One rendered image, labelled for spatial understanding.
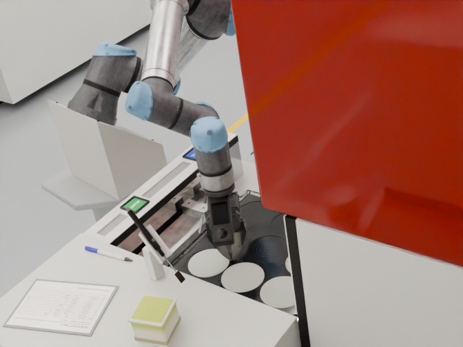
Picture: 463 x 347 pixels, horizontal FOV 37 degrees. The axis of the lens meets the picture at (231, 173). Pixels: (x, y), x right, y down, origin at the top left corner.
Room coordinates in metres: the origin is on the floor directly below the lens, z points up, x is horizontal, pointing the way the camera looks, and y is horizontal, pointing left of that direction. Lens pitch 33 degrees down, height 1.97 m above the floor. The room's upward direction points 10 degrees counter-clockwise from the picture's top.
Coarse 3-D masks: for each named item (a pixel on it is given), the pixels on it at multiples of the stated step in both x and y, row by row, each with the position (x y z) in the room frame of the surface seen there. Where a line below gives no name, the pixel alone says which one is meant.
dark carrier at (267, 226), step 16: (240, 208) 1.47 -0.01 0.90; (256, 208) 1.46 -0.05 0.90; (256, 224) 1.39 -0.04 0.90; (272, 224) 1.37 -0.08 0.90; (208, 240) 1.36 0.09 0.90; (256, 240) 1.32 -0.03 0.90; (272, 240) 1.31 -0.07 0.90; (192, 256) 1.31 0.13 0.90; (240, 256) 1.27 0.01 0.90; (256, 256) 1.26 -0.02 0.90; (272, 256) 1.25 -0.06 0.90; (272, 272) 1.20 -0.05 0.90; (288, 272) 1.19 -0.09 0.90; (256, 288) 1.15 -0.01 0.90
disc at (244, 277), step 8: (240, 264) 1.24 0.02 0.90; (248, 264) 1.24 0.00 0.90; (256, 264) 1.23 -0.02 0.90; (224, 272) 1.23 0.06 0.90; (232, 272) 1.22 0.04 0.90; (240, 272) 1.22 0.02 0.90; (248, 272) 1.21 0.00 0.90; (256, 272) 1.21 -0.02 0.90; (224, 280) 1.20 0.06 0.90; (232, 280) 1.19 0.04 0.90; (240, 280) 1.19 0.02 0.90; (248, 280) 1.19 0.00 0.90; (256, 280) 1.18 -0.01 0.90; (232, 288) 1.17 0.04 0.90; (240, 288) 1.16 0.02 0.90; (248, 288) 1.16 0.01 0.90
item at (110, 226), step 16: (176, 160) 1.66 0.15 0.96; (192, 160) 1.64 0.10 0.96; (160, 176) 1.59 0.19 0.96; (176, 176) 1.58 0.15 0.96; (144, 192) 1.53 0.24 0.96; (160, 192) 1.52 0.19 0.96; (144, 208) 1.46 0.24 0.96; (96, 224) 1.42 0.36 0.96; (112, 224) 1.41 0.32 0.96; (128, 224) 1.40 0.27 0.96; (112, 240) 1.34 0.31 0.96
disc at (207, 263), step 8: (200, 256) 1.30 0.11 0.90; (208, 256) 1.29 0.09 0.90; (216, 256) 1.29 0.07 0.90; (192, 264) 1.27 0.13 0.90; (200, 264) 1.27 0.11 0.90; (208, 264) 1.26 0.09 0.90; (216, 264) 1.26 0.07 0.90; (224, 264) 1.25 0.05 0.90; (192, 272) 1.25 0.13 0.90; (200, 272) 1.24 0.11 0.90; (208, 272) 1.24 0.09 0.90; (216, 272) 1.23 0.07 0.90
